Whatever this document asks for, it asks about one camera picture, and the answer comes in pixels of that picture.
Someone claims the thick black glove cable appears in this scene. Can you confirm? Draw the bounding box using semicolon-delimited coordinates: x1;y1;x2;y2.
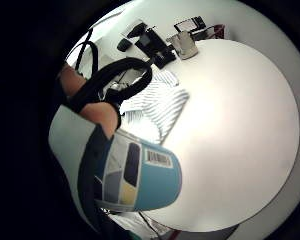
69;56;154;115

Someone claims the red basket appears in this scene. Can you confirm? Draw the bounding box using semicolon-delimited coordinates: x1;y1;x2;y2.
208;23;226;40

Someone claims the the person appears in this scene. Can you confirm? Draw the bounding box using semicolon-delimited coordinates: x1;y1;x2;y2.
119;69;191;146

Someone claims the grey bag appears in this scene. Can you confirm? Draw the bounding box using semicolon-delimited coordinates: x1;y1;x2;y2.
170;30;200;61

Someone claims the white printed paper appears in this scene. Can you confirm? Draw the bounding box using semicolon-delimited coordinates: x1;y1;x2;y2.
108;210;178;240

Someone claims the blue printed box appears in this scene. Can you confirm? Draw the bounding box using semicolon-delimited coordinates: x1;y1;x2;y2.
48;104;184;214

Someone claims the black desk device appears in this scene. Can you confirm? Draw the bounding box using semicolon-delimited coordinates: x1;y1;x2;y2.
126;22;149;40

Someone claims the small black pouch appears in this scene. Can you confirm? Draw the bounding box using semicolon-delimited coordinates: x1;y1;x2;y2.
116;37;133;53

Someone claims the black laptop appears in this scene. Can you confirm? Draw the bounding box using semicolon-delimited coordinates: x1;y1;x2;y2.
173;15;207;34

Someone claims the thin black cable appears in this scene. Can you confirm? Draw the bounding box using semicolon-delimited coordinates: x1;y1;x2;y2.
74;27;100;78

